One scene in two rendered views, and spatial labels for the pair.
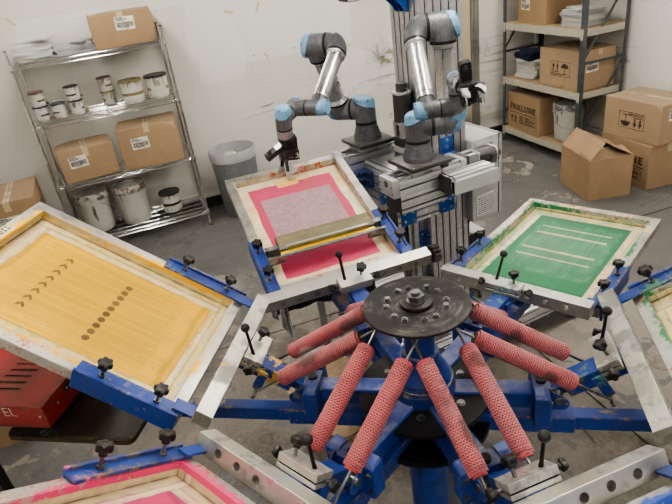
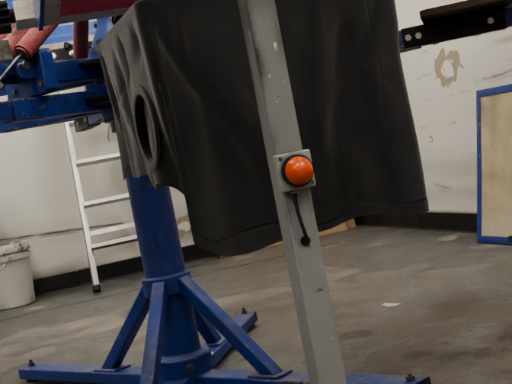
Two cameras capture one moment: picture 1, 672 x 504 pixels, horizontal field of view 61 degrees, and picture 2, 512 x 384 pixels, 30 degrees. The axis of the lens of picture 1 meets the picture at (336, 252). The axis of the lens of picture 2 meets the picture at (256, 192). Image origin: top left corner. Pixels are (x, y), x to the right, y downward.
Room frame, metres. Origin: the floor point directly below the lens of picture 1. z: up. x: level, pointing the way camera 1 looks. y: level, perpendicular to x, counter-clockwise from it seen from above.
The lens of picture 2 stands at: (4.18, 0.07, 0.70)
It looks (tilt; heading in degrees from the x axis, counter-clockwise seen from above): 3 degrees down; 179
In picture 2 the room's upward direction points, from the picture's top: 11 degrees counter-clockwise
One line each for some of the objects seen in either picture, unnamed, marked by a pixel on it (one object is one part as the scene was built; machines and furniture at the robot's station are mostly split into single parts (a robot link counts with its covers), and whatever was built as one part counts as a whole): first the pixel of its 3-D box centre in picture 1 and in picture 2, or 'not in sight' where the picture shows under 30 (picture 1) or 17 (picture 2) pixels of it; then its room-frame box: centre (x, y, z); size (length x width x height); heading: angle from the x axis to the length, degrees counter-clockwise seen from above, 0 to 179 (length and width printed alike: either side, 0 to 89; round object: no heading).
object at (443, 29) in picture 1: (443, 75); not in sight; (2.61, -0.60, 1.63); 0.15 x 0.12 x 0.55; 89
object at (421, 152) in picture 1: (418, 148); not in sight; (2.61, -0.46, 1.31); 0.15 x 0.15 x 0.10
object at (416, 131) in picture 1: (418, 124); not in sight; (2.61, -0.47, 1.42); 0.13 x 0.12 x 0.14; 89
